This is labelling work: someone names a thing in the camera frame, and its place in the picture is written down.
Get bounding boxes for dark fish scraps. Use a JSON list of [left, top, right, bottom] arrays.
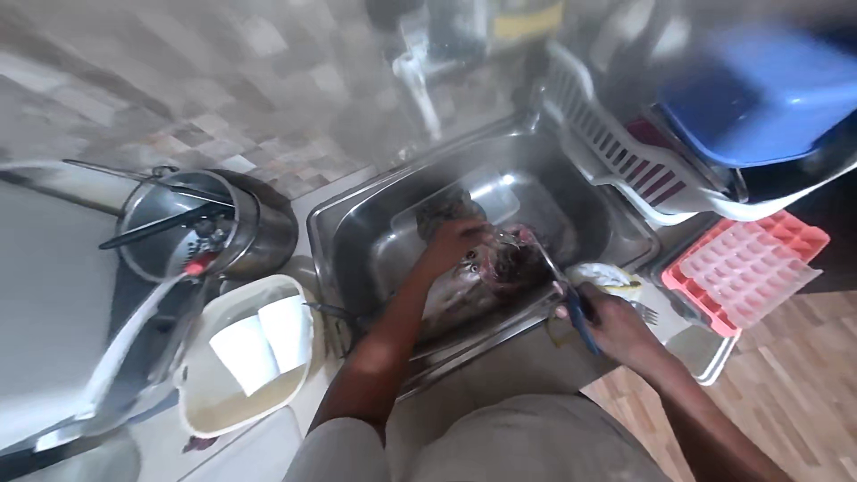
[[415, 190, 487, 242]]

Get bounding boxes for dark knife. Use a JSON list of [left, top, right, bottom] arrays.
[[303, 301, 369, 329]]

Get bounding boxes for white tray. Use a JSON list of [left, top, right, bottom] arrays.
[[643, 258, 743, 387]]

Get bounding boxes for cream plastic basin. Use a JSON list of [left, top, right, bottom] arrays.
[[174, 274, 325, 439]]

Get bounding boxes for metal fork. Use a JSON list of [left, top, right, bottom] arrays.
[[629, 300, 660, 327]]

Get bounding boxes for coral ice cube tray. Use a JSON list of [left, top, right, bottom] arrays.
[[661, 209, 831, 338]]

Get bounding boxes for raw fish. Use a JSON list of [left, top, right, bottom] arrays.
[[424, 226, 551, 330]]

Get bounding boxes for stainless steel pot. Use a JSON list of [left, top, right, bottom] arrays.
[[63, 158, 300, 283]]

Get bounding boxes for clear plastic tray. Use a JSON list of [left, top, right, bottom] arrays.
[[390, 167, 522, 233]]

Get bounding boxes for person's body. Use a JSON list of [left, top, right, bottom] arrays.
[[283, 394, 673, 482]]

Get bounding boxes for red and white long brush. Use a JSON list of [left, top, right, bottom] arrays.
[[72, 231, 219, 421]]

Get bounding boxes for stove with white lid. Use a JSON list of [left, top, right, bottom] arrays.
[[0, 161, 215, 463]]

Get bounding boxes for white cup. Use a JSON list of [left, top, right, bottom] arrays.
[[258, 295, 313, 374], [209, 315, 281, 398]]

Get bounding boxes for stainless steel sink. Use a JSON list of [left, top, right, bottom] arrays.
[[307, 114, 661, 403]]

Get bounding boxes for person's right hand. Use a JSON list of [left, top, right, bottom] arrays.
[[553, 280, 668, 373]]

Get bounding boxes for person's right forearm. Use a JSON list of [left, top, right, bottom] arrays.
[[639, 347, 798, 482]]

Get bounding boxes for pale pink ice tray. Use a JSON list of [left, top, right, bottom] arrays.
[[679, 218, 824, 329]]

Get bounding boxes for bottle with yellow label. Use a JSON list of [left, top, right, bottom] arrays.
[[485, 0, 565, 45]]

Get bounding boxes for person's left forearm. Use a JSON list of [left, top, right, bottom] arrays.
[[308, 264, 433, 446]]

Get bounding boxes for black-handled utensil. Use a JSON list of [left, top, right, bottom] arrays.
[[98, 186, 235, 251]]

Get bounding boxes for blue plastic basin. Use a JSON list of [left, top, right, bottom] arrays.
[[656, 27, 857, 169]]

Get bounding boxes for person's left hand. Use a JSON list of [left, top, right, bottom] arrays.
[[420, 218, 494, 281]]

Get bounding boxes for white faucet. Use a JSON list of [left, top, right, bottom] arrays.
[[392, 44, 444, 142]]

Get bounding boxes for white yellow-rimmed container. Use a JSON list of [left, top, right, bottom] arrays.
[[566, 262, 644, 302]]

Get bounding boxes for white plastic dish rack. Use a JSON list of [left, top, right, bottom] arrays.
[[536, 40, 857, 226]]

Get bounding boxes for blue-handled scissors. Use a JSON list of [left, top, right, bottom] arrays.
[[524, 228, 602, 356]]

